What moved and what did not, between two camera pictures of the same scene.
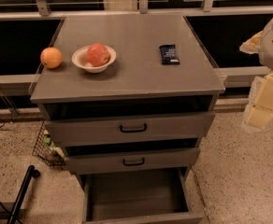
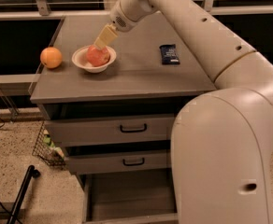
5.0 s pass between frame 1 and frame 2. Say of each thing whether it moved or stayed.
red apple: stayed
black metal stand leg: stayed
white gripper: moved
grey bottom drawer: stayed
